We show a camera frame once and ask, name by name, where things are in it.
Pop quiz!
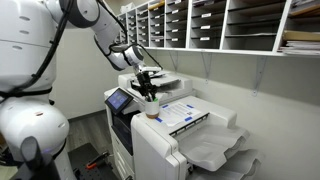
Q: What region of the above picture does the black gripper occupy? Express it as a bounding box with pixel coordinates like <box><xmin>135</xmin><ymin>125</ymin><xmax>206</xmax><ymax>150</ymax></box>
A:
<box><xmin>135</xmin><ymin>71</ymin><xmax>158</xmax><ymax>103</ymax></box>

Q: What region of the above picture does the white and brown mug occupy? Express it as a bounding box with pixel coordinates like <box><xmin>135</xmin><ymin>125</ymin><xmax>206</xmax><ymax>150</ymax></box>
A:
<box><xmin>144</xmin><ymin>97</ymin><xmax>161</xmax><ymax>120</ymax></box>

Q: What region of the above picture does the printed paper sheet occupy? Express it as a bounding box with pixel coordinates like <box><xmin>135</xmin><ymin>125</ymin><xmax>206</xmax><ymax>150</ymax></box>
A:
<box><xmin>155</xmin><ymin>101</ymin><xmax>203</xmax><ymax>128</ymax></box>

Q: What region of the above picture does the copier touchscreen panel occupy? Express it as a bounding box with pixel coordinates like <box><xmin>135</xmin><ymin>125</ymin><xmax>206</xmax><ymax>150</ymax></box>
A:
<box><xmin>104</xmin><ymin>87</ymin><xmax>135</xmax><ymax>116</ymax></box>

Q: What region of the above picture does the white and black office copier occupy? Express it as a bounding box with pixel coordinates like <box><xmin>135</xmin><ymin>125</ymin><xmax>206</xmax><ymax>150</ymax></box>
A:
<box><xmin>103</xmin><ymin>70</ymin><xmax>196</xmax><ymax>180</ymax></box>

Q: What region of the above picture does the white copier finisher unit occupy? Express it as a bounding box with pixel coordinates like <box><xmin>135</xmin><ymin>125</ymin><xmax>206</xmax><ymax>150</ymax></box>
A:
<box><xmin>130</xmin><ymin>95</ymin><xmax>265</xmax><ymax>180</ymax></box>

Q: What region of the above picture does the white output tray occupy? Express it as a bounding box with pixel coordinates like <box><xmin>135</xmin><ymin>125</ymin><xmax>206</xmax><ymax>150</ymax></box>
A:
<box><xmin>177</xmin><ymin>124</ymin><xmax>251</xmax><ymax>173</ymax></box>
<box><xmin>186</xmin><ymin>148</ymin><xmax>265</xmax><ymax>180</ymax></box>

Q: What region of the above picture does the black perforated mounting table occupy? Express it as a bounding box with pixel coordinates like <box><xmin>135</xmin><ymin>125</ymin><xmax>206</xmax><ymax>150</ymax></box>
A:
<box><xmin>67</xmin><ymin>142</ymin><xmax>120</xmax><ymax>180</ymax></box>

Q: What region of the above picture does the white mail sorter shelf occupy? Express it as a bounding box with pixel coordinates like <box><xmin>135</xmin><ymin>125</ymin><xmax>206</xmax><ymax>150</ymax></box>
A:
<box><xmin>114</xmin><ymin>0</ymin><xmax>320</xmax><ymax>57</ymax></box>

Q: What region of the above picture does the stack of white papers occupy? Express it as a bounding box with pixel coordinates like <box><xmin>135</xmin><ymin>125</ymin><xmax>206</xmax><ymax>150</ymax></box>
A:
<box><xmin>277</xmin><ymin>40</ymin><xmax>320</xmax><ymax>57</ymax></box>

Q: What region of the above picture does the brown cardboard envelope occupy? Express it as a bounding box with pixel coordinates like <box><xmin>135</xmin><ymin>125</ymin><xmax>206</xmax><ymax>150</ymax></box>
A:
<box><xmin>282</xmin><ymin>29</ymin><xmax>320</xmax><ymax>43</ymax></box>

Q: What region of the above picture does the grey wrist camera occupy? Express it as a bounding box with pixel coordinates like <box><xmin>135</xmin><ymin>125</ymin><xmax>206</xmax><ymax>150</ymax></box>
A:
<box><xmin>137</xmin><ymin>65</ymin><xmax>163</xmax><ymax>75</ymax></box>

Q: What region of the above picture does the white shelf bracket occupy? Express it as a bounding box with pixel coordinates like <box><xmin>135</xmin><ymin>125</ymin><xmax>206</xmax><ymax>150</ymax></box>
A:
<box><xmin>167</xmin><ymin>50</ymin><xmax>180</xmax><ymax>73</ymax></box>
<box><xmin>251</xmin><ymin>55</ymin><xmax>268</xmax><ymax>98</ymax></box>
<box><xmin>200</xmin><ymin>51</ymin><xmax>214</xmax><ymax>85</ymax></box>

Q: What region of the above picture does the black clamp with orange handle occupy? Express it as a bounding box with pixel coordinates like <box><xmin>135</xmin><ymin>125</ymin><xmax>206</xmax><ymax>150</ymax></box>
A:
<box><xmin>84</xmin><ymin>150</ymin><xmax>111</xmax><ymax>171</ymax></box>

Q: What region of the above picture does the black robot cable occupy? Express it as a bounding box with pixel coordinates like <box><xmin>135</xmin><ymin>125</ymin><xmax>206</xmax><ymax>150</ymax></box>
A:
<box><xmin>0</xmin><ymin>0</ymin><xmax>75</xmax><ymax>101</ymax></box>

